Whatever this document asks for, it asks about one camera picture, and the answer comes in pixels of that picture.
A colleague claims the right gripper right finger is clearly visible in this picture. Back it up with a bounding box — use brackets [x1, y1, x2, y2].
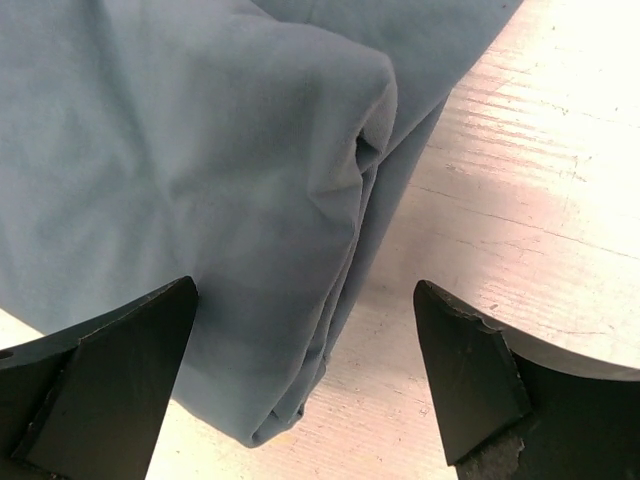
[413, 281, 639, 480]

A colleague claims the blue t shirt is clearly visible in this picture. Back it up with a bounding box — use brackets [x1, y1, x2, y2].
[1, 1, 518, 448]

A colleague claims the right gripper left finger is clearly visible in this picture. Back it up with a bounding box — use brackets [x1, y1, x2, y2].
[1, 277, 198, 480]

